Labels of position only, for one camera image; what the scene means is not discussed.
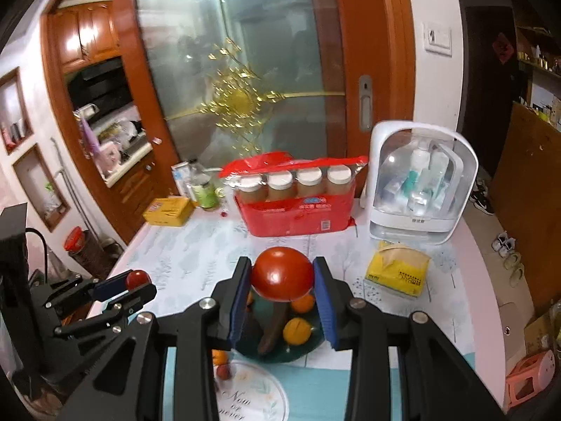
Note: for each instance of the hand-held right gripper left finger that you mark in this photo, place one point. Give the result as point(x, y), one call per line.
point(240, 307)

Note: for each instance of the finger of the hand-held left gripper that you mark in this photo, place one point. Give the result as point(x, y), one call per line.
point(136, 299)
point(109, 287)

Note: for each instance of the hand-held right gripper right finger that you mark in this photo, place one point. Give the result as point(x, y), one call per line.
point(326, 307)

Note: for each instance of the red cherry tomato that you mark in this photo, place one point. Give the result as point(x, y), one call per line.
point(224, 372)
point(138, 278)

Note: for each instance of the orange tangerine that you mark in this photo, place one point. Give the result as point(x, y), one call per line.
point(303, 303)

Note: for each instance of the large yellow orange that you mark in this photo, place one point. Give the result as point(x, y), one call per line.
point(296, 331)

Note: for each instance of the large red tomato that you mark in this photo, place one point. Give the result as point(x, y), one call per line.
point(282, 274)

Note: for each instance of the dark green scalloped plate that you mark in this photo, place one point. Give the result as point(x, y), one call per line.
point(285, 353)

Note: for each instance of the white floral plate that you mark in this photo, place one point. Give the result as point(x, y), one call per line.
point(254, 386)

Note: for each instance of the red lid bin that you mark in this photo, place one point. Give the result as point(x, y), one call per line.
point(83, 248)

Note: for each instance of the small orange kumquat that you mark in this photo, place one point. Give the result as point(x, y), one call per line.
point(219, 356)

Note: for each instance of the tree print tablecloth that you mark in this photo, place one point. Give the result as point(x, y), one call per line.
point(210, 250)

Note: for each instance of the yellow tissue pack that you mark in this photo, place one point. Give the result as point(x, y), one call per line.
point(396, 272)

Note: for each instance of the yellow flat box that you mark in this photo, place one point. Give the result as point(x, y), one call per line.
point(168, 212)

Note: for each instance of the red plastic package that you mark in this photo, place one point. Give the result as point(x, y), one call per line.
point(293, 217)

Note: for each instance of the small clear jar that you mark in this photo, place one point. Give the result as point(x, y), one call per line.
point(221, 197)

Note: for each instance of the green label bottle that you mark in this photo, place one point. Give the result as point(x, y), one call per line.
point(204, 193)

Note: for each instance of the metal pole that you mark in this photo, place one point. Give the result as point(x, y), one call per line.
point(65, 175)

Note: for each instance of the white lid jar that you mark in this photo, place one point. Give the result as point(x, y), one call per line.
point(250, 186)
point(309, 182)
point(339, 180)
point(280, 184)

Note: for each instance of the blue white carton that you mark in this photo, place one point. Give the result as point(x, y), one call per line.
point(180, 180)

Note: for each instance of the purple hanging cloth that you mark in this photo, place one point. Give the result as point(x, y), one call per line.
point(92, 138)

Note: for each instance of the white teal bottle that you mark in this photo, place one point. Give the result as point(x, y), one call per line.
point(414, 175)

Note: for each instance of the white shoes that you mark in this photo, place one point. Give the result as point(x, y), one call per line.
point(504, 242)

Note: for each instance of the black sneakers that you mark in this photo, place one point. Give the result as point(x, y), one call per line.
point(482, 197)

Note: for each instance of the white cosmetic storage box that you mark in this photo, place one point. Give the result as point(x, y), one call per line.
point(460, 171)

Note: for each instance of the pale green slippers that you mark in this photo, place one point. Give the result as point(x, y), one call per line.
point(513, 269)

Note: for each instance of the gold door ornament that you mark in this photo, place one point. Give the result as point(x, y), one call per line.
point(239, 105)

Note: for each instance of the pink plastic stool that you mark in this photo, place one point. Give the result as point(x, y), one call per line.
point(528, 381)

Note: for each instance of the brown wooden cabinet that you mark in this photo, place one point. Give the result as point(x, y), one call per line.
point(526, 193)

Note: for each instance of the wooden kitchen cabinet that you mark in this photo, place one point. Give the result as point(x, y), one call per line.
point(85, 35)

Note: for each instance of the frosted glass sliding door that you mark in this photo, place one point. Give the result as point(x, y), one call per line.
point(285, 52)

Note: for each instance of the red door decoration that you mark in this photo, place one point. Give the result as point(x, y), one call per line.
point(504, 48)

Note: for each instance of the wooden framed wall niche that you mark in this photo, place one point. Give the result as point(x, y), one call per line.
point(15, 114)
point(41, 188)

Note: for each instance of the white wall switch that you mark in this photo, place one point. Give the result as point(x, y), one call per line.
point(437, 39)

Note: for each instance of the wooden wall shelf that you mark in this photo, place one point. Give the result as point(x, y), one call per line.
point(539, 52)

